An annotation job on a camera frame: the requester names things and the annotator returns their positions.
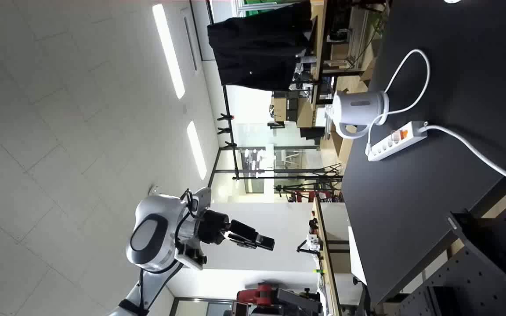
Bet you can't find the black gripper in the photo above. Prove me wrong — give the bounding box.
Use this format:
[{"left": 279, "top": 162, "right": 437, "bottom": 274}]
[{"left": 196, "top": 209, "right": 275, "bottom": 253}]

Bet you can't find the white power strip orange switch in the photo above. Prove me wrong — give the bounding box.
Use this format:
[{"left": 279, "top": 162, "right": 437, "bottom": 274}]
[{"left": 363, "top": 120, "right": 428, "bottom": 164}]

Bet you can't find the red machine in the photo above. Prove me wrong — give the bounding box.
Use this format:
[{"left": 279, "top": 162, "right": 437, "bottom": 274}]
[{"left": 233, "top": 281, "right": 293, "bottom": 313}]

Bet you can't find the short ceiling light strip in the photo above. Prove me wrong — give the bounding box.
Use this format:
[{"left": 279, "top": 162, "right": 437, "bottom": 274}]
[{"left": 184, "top": 120, "right": 208, "bottom": 181}]

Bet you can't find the black hanging cloth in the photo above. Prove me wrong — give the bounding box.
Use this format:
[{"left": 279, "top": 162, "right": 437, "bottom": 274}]
[{"left": 205, "top": 2, "right": 314, "bottom": 93}]

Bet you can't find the wooden shelf unit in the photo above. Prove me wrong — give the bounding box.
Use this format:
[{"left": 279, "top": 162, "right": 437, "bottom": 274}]
[{"left": 268, "top": 0, "right": 382, "bottom": 128}]

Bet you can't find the long ceiling light strip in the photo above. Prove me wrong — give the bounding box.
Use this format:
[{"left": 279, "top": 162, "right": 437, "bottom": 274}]
[{"left": 150, "top": 2, "right": 187, "bottom": 102}]

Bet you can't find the black block object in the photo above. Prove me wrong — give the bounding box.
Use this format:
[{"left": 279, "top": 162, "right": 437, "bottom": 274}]
[{"left": 380, "top": 197, "right": 506, "bottom": 316}]

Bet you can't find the black metal rack frame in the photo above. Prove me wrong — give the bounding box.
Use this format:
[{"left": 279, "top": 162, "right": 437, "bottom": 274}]
[{"left": 203, "top": 111, "right": 347, "bottom": 200}]

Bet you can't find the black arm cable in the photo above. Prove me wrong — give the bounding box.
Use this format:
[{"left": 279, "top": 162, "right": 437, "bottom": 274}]
[{"left": 171, "top": 190, "right": 200, "bottom": 251}]

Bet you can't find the thin white kettle cable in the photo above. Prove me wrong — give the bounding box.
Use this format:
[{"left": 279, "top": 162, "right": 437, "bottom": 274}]
[{"left": 379, "top": 48, "right": 431, "bottom": 120}]

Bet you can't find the thick white power strip cable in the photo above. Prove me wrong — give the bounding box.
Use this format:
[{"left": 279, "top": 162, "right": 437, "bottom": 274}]
[{"left": 424, "top": 123, "right": 506, "bottom": 193}]

